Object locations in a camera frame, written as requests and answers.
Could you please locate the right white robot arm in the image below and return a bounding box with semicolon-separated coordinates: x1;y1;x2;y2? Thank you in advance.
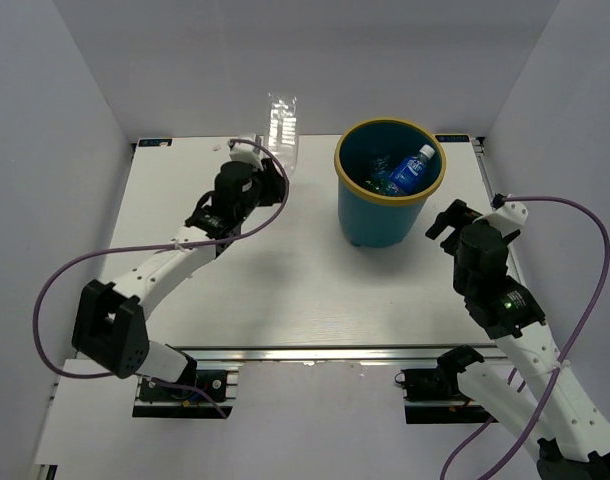
426;195;610;479

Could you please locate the teal bin with yellow rim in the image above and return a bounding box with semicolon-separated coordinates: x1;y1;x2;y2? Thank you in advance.
334;117;446;248

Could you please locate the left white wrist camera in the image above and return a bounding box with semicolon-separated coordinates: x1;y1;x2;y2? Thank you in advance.
227;133;263;165

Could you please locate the left blue corner sticker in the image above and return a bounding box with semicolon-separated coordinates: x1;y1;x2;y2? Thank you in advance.
137;138;172;148

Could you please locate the green plastic bottle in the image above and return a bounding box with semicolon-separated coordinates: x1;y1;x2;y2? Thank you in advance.
363;178;399;197

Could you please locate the blue label water bottle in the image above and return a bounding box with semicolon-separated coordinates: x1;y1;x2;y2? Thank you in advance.
389;144;436;196

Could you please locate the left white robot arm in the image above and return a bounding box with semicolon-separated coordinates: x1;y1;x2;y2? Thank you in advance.
72;158;286;399

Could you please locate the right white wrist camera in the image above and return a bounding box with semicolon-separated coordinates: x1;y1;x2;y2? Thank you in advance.
487;194;529;237

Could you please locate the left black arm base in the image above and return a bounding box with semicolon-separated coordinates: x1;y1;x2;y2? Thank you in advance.
132;361;239;420

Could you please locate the right blue corner sticker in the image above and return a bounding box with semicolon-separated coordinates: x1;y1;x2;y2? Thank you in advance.
435;134;471;143

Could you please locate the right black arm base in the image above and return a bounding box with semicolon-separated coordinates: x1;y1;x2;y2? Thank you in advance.
394;345;493;425

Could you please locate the blue corner sticker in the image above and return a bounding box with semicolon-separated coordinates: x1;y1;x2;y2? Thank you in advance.
137;138;172;148
435;134;471;143

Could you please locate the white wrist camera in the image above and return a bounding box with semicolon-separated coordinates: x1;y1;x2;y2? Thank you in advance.
487;194;529;237
227;133;263;165

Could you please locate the aluminium table rail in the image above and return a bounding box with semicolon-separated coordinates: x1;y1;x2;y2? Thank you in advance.
174;344;511;365

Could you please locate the clear plastic water bottle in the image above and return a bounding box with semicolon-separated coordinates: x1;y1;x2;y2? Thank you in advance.
263;93;299;177

